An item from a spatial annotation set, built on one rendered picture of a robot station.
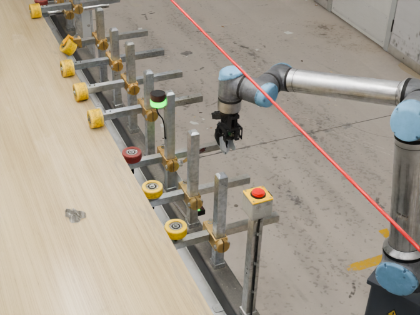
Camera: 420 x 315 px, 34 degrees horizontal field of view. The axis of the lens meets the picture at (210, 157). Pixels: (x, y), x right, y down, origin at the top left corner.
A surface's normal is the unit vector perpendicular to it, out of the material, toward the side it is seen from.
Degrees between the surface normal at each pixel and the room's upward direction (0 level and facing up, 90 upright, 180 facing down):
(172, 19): 0
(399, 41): 90
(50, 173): 0
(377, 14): 90
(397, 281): 95
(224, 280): 0
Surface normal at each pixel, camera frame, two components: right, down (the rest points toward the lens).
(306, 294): 0.03, -0.82
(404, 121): -0.57, 0.34
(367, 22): -0.92, 0.21
